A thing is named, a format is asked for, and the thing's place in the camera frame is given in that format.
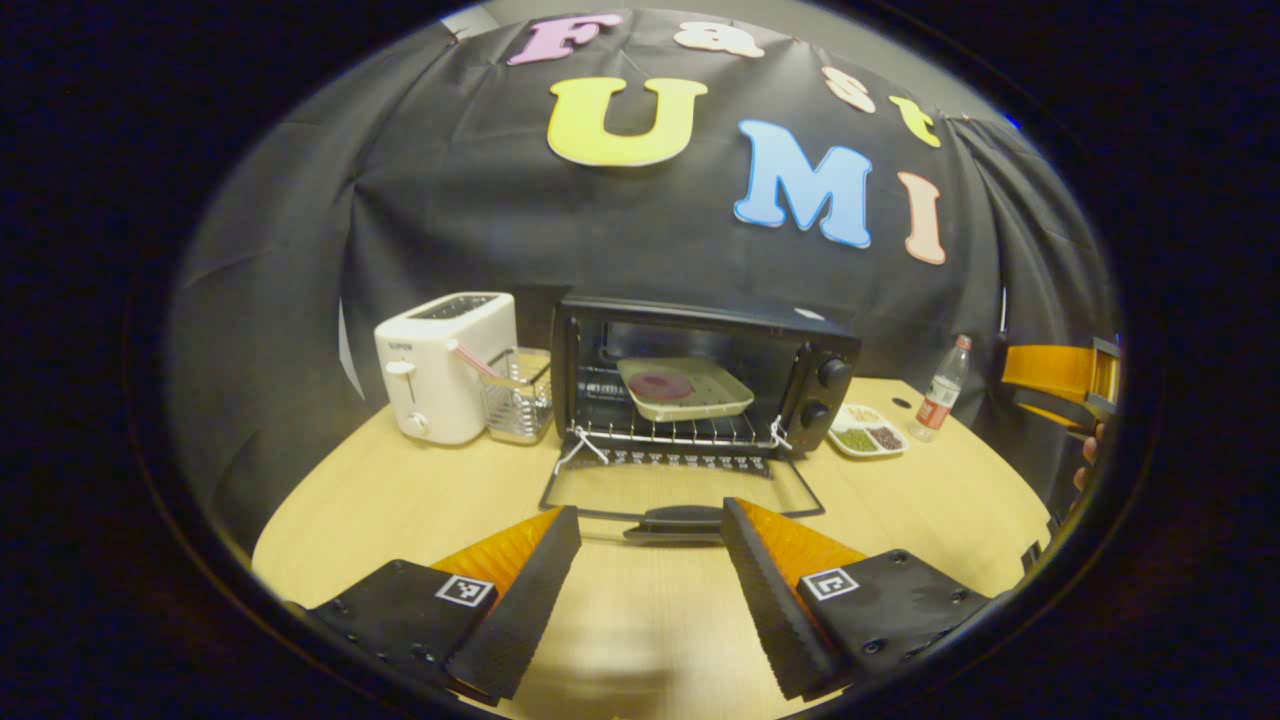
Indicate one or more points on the white toaster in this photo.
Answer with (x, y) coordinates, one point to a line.
(435, 370)

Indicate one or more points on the beige square plate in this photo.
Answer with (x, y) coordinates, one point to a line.
(715, 395)

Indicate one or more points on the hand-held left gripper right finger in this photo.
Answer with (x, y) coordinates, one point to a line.
(775, 620)

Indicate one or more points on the pink striped straw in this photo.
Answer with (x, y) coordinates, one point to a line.
(470, 358)

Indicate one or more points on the black backdrop cloth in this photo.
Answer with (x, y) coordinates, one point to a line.
(650, 240)

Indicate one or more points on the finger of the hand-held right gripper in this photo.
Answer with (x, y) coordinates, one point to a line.
(1050, 412)
(1050, 368)

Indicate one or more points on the clear plastic bottle red label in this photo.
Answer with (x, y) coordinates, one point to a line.
(938, 395)

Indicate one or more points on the black electric oven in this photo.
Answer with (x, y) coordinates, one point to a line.
(825, 385)

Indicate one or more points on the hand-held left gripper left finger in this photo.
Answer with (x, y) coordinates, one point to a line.
(520, 620)

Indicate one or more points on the white divided dish with beans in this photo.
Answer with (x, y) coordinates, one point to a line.
(866, 432)

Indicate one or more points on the round pink food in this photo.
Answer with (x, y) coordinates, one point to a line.
(660, 387)

